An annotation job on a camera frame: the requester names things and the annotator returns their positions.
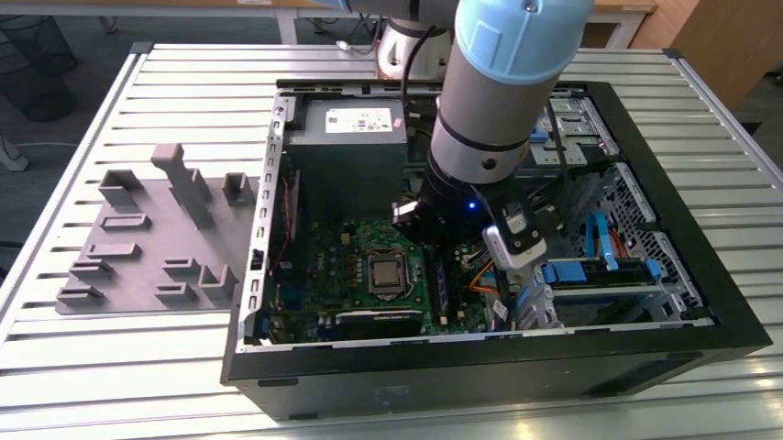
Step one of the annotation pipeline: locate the black graphics card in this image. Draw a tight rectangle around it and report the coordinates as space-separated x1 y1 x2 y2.
332 309 424 341

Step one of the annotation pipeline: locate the white stand foot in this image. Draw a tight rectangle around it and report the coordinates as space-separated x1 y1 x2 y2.
0 132 30 173

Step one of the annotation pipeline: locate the black mesh trash bin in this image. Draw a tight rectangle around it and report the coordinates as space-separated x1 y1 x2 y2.
0 16 80 123

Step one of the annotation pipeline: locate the grey parts rack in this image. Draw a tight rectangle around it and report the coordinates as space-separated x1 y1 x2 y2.
53 142 261 316

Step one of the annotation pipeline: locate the CPU socket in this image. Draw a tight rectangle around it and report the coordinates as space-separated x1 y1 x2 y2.
361 247 415 303

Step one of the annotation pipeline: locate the orange wire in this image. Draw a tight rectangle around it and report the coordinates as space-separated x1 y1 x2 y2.
468 261 495 294

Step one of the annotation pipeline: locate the silver CPU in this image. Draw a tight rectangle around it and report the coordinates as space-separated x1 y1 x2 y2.
368 261 408 288

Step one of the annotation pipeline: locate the metal optical drive cage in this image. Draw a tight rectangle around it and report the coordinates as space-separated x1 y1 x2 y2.
529 91 619 196

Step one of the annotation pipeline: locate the metal disk bay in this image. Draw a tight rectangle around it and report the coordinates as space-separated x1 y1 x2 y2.
531 256 692 329

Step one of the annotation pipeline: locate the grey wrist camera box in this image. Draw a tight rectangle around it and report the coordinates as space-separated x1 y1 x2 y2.
480 201 551 270

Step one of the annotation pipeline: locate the blue flat wire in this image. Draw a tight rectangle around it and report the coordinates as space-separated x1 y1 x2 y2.
584 213 619 271

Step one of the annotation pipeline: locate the black camera cable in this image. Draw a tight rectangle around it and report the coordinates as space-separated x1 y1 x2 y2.
400 25 437 121

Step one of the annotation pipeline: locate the black open PC case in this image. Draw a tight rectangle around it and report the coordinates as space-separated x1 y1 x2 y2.
219 78 773 422

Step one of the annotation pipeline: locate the green motherboard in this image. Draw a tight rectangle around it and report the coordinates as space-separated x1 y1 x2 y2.
268 217 491 343

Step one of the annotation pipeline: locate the grey power supply unit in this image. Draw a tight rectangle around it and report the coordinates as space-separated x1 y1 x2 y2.
287 98 409 221

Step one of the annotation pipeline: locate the hard disk in blue carrier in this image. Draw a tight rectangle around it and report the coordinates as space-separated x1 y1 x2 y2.
540 258 660 288

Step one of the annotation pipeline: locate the wooden cabinet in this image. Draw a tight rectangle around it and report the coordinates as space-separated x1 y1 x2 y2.
635 0 783 111

